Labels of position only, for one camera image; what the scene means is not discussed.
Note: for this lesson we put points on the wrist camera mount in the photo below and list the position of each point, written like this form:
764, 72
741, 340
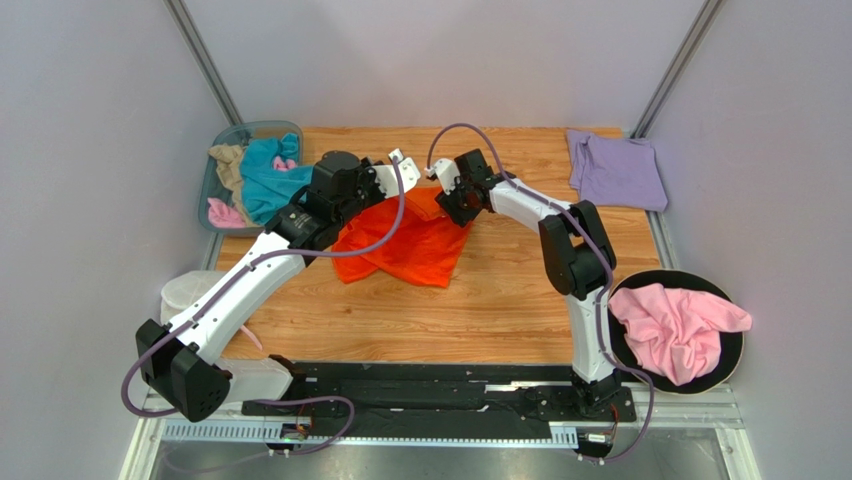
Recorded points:
399, 176
446, 172

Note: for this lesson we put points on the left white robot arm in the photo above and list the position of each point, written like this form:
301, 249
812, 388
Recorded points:
182, 361

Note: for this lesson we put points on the orange t shirt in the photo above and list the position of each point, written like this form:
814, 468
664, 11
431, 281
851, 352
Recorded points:
423, 251

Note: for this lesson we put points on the pink t shirt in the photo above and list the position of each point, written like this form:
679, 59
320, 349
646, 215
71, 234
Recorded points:
676, 332

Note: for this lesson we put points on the beige t shirt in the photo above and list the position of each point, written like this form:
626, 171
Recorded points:
228, 160

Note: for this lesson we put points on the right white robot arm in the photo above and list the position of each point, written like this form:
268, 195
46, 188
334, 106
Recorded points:
577, 254

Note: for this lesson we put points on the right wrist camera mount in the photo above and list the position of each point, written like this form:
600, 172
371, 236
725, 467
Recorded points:
446, 172

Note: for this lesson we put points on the white mesh bag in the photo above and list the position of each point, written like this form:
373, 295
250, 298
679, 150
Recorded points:
186, 290

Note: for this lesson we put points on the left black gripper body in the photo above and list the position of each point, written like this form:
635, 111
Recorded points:
368, 190

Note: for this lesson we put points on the aluminium frame rail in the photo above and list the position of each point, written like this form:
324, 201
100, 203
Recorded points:
674, 438

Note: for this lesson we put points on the pink garment in basket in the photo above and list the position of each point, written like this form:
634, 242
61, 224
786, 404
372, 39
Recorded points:
259, 188

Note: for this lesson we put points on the teal t shirt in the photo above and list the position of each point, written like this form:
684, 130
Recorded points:
272, 174

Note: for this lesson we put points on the round black tray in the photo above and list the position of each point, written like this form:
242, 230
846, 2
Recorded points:
732, 343

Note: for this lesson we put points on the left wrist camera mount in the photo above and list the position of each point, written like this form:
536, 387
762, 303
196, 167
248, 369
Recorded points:
399, 176

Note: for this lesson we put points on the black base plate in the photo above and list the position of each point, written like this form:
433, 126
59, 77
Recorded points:
447, 401

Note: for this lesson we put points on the grey plastic laundry basket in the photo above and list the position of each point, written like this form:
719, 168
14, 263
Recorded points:
240, 135

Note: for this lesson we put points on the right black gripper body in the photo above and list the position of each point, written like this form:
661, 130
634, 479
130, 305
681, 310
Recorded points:
463, 199

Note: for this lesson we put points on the folded lavender t shirt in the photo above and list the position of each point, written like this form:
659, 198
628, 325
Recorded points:
615, 172

